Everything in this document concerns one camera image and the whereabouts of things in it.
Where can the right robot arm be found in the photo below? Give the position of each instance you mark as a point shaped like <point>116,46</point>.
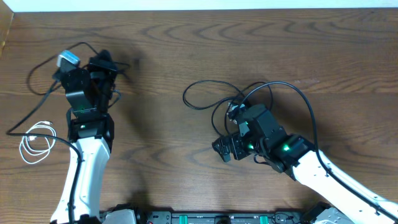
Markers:
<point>259,133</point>

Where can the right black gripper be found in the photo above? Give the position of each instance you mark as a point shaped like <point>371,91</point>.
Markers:
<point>236,141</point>

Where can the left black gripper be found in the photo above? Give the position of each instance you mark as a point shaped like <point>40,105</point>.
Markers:
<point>97,66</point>

